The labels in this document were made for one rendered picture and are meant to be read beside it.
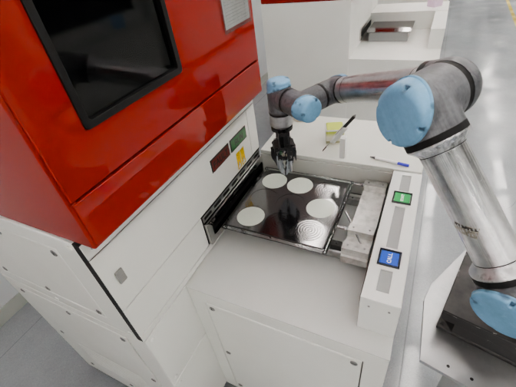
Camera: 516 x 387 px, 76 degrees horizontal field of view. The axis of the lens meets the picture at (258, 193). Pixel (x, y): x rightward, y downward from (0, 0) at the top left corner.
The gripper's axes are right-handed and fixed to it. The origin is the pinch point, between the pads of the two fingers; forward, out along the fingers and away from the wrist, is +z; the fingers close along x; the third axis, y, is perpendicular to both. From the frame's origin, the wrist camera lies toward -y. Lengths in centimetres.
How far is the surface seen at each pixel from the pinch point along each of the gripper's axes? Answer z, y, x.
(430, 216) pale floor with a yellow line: 97, -59, 103
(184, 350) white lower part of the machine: 38, 43, -44
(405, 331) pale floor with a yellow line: 97, 18, 53
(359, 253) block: 7.1, 37.7, 16.3
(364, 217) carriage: 9.3, 21.0, 23.4
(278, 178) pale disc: 7.3, -5.6, -2.5
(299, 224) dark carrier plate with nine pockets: 7.4, 21.7, 1.0
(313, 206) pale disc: 7.3, 14.2, 7.6
